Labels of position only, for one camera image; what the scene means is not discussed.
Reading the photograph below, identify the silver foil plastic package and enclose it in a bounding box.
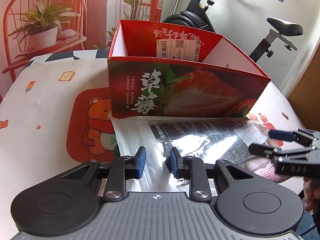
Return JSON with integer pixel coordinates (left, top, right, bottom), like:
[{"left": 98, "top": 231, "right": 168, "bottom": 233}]
[{"left": 112, "top": 116, "right": 289, "bottom": 192}]

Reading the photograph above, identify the person's hand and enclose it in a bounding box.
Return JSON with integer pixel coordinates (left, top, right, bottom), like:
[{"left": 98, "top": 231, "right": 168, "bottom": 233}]
[{"left": 303, "top": 177, "right": 319, "bottom": 211}]

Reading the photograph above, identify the white cartoon print tablecloth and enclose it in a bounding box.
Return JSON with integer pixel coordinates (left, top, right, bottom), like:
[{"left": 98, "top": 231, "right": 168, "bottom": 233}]
[{"left": 1, "top": 50, "right": 304, "bottom": 239}]

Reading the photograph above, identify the red strawberry cardboard box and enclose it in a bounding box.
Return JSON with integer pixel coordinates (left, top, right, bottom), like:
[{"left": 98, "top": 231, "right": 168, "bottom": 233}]
[{"left": 107, "top": 20, "right": 271, "bottom": 119}]

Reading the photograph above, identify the black exercise bike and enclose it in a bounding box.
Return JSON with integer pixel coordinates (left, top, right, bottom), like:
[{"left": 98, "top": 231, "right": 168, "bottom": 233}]
[{"left": 162, "top": 0, "right": 304, "bottom": 63}]

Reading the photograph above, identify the potted plant white pot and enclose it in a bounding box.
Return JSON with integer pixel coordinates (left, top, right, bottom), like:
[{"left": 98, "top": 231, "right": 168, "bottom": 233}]
[{"left": 8, "top": 0, "right": 81, "bottom": 43}]

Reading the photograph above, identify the red wire chair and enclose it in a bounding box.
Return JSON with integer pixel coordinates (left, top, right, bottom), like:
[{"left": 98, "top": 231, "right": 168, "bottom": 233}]
[{"left": 3, "top": 0, "right": 87, "bottom": 81}]

